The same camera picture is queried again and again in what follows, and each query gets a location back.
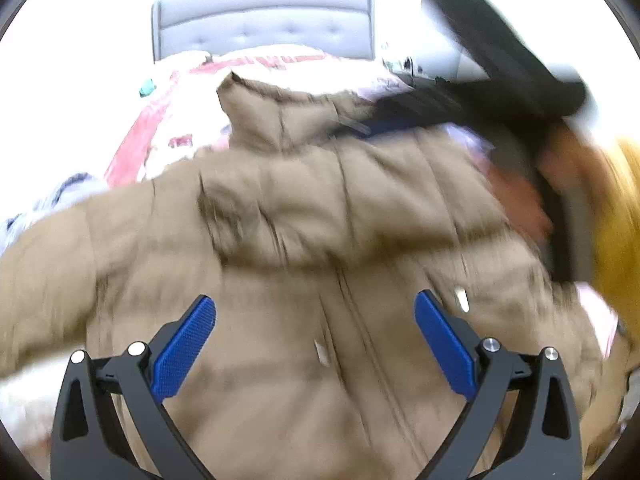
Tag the teal small toy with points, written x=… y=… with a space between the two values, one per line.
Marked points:
x=147 y=88

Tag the person's right hand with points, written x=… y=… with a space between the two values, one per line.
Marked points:
x=565 y=161

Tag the brown hooded puffer jacket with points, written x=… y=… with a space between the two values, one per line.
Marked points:
x=313 y=251

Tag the grey upholstered headboard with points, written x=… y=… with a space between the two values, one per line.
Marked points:
x=343 y=28

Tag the grey bedside table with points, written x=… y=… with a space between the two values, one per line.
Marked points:
x=411 y=71

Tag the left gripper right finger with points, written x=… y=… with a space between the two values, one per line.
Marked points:
x=542 y=440

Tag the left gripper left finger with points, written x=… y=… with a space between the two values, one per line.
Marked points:
x=88 y=441

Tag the pink cartoon fleece blanket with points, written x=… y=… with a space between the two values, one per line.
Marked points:
x=182 y=114

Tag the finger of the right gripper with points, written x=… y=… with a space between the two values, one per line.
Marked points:
x=418 y=108

